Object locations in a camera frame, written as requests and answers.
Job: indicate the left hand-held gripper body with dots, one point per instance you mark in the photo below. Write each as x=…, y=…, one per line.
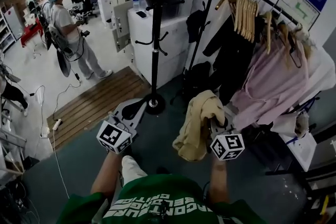
x=113, y=136

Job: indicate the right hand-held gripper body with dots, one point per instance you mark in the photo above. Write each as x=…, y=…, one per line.
x=228, y=147

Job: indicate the beige clothes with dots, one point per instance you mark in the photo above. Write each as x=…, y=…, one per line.
x=194, y=123

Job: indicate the row of wooden hangers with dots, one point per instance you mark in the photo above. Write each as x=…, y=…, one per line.
x=244, y=15

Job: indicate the person's left forearm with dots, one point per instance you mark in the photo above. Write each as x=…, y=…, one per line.
x=106, y=175

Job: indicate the person's right forearm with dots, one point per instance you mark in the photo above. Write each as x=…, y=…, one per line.
x=219, y=181

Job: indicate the black clothes rack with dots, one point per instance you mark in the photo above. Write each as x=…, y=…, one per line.
x=273, y=6

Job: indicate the wooden slatted floor panel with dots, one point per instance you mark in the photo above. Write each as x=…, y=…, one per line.
x=99, y=105

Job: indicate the person's white shorts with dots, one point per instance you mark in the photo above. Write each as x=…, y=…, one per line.
x=134, y=170

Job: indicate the white power strip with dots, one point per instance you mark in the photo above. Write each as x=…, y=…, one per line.
x=57, y=124

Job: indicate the person's black shoe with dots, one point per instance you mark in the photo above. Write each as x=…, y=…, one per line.
x=163, y=170

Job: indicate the white low cabinet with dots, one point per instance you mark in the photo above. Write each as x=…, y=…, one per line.
x=302, y=150

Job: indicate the person's green printed t-shirt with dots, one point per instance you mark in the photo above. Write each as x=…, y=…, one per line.
x=162, y=191

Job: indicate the black backpack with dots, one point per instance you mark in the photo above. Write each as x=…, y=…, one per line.
x=198, y=78

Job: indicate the pink shirt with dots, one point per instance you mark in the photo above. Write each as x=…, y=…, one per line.
x=273, y=81

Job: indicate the black garment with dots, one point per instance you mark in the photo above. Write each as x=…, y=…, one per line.
x=231, y=60

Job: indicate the white square cabinet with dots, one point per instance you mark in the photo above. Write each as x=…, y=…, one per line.
x=170, y=42

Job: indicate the black coat stand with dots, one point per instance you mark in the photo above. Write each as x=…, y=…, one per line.
x=157, y=34

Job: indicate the white garment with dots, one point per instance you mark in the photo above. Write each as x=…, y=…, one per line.
x=317, y=73

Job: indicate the black phone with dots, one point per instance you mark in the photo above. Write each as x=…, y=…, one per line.
x=141, y=14

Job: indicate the red table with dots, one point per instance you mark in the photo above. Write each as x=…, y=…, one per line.
x=32, y=32

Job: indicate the clear water bottle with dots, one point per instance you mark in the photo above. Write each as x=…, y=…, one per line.
x=135, y=2

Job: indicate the white fridge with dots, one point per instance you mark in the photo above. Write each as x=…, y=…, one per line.
x=13, y=22

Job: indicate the white map sign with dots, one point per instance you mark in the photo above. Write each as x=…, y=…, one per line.
x=298, y=6

